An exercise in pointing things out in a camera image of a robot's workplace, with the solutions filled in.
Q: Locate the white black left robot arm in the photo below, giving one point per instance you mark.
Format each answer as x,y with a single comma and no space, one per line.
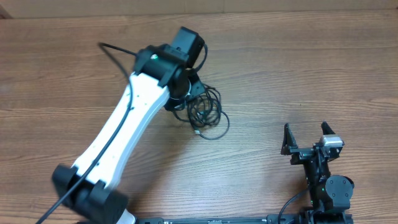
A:
163,76

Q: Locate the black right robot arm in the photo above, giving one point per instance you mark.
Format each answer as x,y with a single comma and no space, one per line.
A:
330,195

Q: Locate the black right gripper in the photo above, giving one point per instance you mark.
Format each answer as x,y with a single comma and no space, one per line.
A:
289,148

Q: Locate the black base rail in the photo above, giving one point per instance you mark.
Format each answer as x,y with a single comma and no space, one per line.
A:
270,219

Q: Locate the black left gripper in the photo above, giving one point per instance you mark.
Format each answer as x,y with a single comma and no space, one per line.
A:
197,89

